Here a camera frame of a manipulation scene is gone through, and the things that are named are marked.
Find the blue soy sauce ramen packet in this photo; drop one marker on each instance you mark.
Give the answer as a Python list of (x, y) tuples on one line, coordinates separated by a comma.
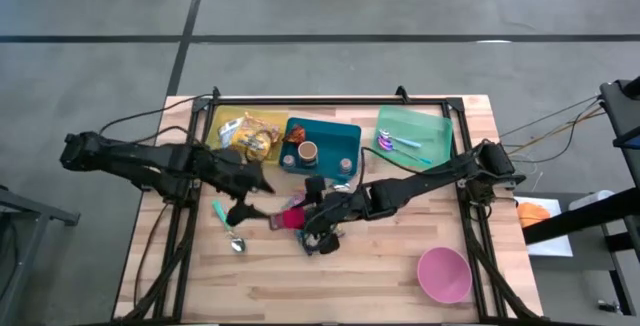
[(304, 243)]

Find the yellow chicken ramen packet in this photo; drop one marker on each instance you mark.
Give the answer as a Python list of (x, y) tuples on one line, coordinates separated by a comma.
[(265, 123)]

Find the brown taco seasoning packet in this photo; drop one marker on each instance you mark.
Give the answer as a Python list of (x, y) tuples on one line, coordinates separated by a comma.
[(295, 135)]

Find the light blue ramen packet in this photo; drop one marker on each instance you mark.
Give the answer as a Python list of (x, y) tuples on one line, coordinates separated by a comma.
[(230, 131)]

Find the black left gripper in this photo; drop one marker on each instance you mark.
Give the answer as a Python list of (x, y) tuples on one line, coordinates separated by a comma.
[(225, 173)]

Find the yellow plastic bin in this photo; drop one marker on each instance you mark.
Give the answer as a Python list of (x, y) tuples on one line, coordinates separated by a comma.
[(225, 112)]

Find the grey metal stand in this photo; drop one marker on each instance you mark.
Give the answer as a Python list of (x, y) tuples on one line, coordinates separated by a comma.
[(40, 207)]

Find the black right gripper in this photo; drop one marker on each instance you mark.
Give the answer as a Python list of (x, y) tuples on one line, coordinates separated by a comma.
[(335, 213)]

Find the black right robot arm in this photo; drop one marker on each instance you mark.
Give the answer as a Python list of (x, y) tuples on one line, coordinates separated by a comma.
[(425, 181)]

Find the teal plastic bin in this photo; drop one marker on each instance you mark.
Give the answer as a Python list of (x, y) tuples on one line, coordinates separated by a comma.
[(430, 126)]

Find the black table rig frame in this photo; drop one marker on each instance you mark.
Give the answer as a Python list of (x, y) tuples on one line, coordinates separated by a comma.
[(325, 100)]

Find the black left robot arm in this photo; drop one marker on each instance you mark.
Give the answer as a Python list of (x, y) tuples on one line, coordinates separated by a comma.
[(125, 158)]

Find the white plastic container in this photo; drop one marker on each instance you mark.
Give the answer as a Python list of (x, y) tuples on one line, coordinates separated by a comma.
[(590, 198)]

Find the pink bowl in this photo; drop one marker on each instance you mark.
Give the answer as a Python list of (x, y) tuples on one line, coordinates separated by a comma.
[(445, 276)]

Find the orange cloth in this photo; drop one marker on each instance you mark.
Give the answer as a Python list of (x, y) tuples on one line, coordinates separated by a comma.
[(532, 214)]

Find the white paper sheet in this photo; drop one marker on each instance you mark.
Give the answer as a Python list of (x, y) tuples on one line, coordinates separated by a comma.
[(550, 246)]

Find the iridescent purple spoon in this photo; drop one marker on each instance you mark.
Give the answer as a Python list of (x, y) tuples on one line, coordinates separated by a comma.
[(385, 143)]

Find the blue plastic bin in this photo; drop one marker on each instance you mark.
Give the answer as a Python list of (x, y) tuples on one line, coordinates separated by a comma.
[(330, 141)]

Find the clear glass spice jar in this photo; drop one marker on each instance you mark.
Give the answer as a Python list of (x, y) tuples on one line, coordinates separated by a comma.
[(345, 166), (289, 161)]

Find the black equipment stand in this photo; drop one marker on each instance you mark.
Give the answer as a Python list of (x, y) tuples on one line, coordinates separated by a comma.
[(620, 111)]

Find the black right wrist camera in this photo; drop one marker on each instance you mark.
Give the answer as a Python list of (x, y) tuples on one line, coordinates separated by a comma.
[(315, 188)]

